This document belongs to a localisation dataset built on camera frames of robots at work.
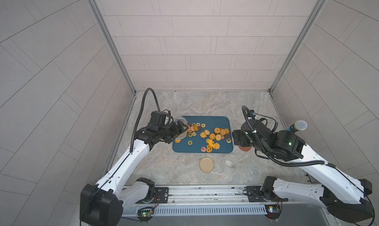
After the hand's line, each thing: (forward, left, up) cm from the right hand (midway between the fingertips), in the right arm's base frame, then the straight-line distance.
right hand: (238, 135), depth 68 cm
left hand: (+8, +24, -5) cm, 26 cm away
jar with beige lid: (+12, +26, -3) cm, 29 cm away
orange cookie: (+11, +10, -20) cm, 24 cm away
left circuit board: (-26, +45, -19) cm, 55 cm away
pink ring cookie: (+3, +16, -21) cm, 27 cm away
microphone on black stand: (+3, -30, 0) cm, 30 cm away
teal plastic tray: (+13, +13, -20) cm, 27 cm away
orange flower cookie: (+12, +15, -20) cm, 28 cm away
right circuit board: (-28, -14, -24) cm, 40 cm away
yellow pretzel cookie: (+4, +12, -21) cm, 25 cm away
